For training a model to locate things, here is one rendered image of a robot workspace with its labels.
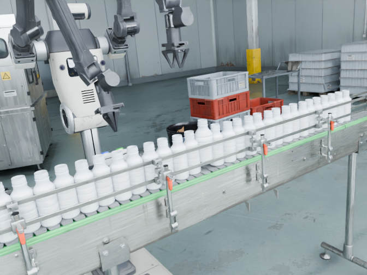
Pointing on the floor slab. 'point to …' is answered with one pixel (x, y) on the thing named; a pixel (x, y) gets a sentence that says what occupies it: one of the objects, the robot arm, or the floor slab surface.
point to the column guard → (253, 64)
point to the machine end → (21, 109)
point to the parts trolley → (277, 80)
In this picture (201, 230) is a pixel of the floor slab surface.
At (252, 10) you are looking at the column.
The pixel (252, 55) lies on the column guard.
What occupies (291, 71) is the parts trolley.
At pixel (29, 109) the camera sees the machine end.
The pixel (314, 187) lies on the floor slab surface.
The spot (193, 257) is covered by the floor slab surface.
